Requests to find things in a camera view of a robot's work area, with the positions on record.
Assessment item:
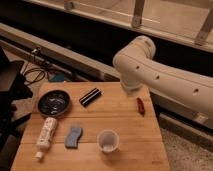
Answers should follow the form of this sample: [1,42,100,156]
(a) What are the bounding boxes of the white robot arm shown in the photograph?
[113,36,213,119]

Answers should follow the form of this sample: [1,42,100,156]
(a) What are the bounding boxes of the black box with white stripe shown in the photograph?
[79,88,101,107]

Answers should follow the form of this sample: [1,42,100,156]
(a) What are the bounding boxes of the red pocket knife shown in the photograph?
[137,97,145,116]

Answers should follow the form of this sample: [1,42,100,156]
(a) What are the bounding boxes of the blue object on floor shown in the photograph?
[50,74,66,82]

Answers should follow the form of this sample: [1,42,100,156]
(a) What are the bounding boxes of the translucent plastic cup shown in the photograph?
[97,130,119,154]

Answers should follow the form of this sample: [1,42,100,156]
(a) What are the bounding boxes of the dark round bowl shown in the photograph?
[38,90,71,117]

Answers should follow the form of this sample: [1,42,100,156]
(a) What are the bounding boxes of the blue sponge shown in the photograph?
[64,127,83,149]

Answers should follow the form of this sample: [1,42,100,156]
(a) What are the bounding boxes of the white tube with cap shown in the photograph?
[35,117,57,160]

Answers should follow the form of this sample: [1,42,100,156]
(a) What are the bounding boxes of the black equipment on left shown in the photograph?
[0,46,33,153]

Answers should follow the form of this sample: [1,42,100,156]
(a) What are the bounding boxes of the black cable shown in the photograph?
[21,61,54,86]

